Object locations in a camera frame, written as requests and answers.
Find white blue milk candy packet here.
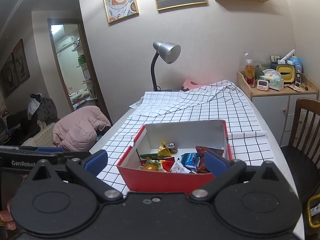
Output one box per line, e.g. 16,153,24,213
170,161,191,174

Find yellow foil snack packet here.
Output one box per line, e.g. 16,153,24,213
157,142,178,158

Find brown egg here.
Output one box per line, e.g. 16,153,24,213
138,160,165,172

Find green snack packet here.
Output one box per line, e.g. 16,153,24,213
139,153,158,160

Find person's left hand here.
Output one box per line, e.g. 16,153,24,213
1,198,17,231

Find red foil snack bag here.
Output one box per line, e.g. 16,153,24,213
195,145,225,174

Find blue foil snack packet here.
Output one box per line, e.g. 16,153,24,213
181,152,200,172

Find pink padded jacket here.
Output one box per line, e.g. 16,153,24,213
53,106,111,152

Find red white cardboard box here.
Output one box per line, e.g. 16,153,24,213
117,120,232,194

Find white black grid tablecloth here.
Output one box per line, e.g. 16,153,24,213
95,80,275,193

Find brown wooden chair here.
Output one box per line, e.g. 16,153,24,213
281,98,319,203

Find white wooden side cabinet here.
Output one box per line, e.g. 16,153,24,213
237,72,319,146

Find pink item behind tablecloth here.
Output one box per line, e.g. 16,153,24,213
180,79,205,92

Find white digital timer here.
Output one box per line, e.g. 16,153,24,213
257,80,269,91

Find orange liquid bottle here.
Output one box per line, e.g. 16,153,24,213
245,59,255,88

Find yellow tissue box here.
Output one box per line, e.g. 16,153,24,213
276,64,296,83

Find silver black desk lamp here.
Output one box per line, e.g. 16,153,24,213
150,41,181,92

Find food picture gold frame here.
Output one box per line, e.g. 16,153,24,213
103,0,139,24

